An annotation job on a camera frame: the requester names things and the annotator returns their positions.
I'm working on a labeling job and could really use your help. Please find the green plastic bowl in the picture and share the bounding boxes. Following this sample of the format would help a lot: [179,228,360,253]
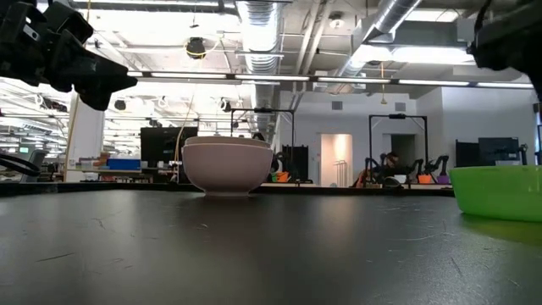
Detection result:
[448,164,542,223]

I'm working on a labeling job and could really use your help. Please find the silver ribbed ventilation duct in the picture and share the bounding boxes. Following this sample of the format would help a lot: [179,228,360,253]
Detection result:
[235,0,284,133]

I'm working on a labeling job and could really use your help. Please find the large black monitor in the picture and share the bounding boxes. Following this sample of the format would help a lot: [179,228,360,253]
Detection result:
[140,126,199,169]

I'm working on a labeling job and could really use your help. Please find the silver slanted ventilation duct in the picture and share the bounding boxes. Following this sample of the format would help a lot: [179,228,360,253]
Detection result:
[325,0,424,95]

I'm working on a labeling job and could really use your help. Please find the black cable loop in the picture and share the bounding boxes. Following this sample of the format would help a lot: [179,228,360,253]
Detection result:
[0,152,41,177]

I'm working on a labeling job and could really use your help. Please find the black cabinet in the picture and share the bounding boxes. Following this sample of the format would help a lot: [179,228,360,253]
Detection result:
[281,144,310,182]

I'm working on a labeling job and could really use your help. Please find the yellow hanging cable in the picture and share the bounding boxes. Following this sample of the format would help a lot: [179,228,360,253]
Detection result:
[174,40,221,171]

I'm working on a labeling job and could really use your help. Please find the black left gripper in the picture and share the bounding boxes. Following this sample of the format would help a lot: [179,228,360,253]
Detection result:
[0,1,139,113]

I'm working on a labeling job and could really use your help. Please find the person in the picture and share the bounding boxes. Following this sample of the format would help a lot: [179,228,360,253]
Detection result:
[382,152,402,171]

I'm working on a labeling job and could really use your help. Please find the black ceiling dome camera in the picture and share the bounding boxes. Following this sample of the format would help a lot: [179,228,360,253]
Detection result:
[185,36,207,60]

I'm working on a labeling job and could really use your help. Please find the white pillar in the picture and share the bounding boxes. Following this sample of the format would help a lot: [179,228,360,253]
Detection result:
[65,97,105,183]

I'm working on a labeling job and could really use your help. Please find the long ceiling light rail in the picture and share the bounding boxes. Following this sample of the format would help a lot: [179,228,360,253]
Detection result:
[126,70,534,90]

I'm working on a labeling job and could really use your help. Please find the grey office chair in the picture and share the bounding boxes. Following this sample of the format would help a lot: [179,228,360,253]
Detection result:
[23,148,50,183]

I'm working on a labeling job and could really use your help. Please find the pink bowl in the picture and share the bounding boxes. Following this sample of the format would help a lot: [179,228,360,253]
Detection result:
[181,142,274,198]

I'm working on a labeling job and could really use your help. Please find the blue storage bin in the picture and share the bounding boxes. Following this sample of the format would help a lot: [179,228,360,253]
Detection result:
[107,158,141,171]

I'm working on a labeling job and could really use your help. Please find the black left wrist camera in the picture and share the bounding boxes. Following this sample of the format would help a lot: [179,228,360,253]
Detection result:
[41,1,95,44]

